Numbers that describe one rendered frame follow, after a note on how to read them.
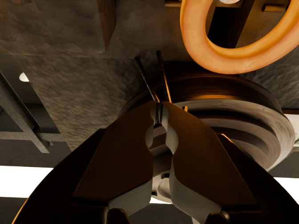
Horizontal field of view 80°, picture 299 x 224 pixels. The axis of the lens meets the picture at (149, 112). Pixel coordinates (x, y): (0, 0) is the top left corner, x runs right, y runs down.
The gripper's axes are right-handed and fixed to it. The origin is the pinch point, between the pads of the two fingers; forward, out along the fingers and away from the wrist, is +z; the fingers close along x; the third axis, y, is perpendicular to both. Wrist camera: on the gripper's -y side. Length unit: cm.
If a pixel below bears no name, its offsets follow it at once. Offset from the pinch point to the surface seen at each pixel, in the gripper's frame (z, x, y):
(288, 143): 22.0, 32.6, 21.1
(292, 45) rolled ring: 17.4, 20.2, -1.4
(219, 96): 18.6, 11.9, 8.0
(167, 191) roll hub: 19.3, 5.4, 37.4
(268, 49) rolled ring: 17.7, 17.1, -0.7
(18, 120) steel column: 365, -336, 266
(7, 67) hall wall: 735, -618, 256
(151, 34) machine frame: 25.3, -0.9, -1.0
